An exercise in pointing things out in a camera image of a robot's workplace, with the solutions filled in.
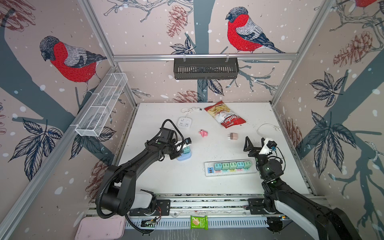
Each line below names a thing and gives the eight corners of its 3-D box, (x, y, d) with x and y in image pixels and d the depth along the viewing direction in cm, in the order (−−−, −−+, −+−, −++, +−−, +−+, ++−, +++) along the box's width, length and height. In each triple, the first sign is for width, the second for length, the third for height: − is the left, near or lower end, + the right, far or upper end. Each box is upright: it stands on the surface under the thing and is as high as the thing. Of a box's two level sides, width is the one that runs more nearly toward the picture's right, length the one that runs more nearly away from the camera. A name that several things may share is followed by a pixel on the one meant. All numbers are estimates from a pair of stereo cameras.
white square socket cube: (177, 127, 107) (176, 125, 106) (178, 118, 113) (177, 116, 111) (191, 127, 107) (191, 125, 105) (191, 118, 113) (191, 116, 111)
